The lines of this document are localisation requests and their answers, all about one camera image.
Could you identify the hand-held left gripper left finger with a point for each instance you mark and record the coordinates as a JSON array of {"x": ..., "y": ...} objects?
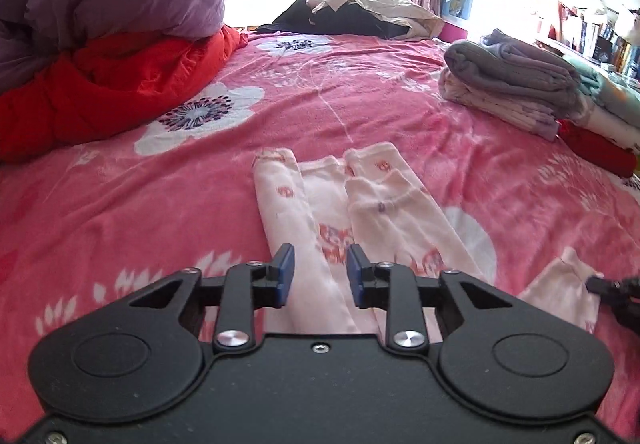
[{"x": 286, "y": 274}]

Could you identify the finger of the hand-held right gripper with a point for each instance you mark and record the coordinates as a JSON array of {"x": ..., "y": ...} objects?
[{"x": 602, "y": 286}]

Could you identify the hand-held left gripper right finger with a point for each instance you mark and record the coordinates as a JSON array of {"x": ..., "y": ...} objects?
[{"x": 355, "y": 276}]

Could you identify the cream fox-print pajama top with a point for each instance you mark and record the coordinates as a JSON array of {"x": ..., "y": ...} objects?
[{"x": 300, "y": 204}]

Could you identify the dark and beige clothes heap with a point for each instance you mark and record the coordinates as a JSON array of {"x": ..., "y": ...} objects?
[{"x": 300, "y": 19}]

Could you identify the red folded cloth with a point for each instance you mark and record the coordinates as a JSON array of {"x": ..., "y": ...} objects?
[{"x": 600, "y": 152}]

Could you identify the pink floral blanket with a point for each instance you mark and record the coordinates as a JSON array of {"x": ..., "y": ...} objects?
[{"x": 150, "y": 204}]

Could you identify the white printed folded cloth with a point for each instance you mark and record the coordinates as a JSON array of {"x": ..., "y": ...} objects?
[{"x": 490, "y": 107}]

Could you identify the grey folded towel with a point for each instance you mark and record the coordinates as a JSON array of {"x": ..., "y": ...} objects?
[{"x": 505, "y": 69}]

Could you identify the row of books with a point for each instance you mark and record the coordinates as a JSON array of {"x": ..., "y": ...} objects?
[{"x": 605, "y": 39}]

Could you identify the red quilt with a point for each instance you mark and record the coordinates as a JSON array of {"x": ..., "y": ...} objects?
[{"x": 100, "y": 84}]

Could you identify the lavender folded cloth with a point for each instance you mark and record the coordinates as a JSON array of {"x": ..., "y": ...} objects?
[{"x": 502, "y": 38}]

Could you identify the beige garment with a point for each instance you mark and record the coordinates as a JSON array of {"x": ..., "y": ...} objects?
[{"x": 390, "y": 9}]

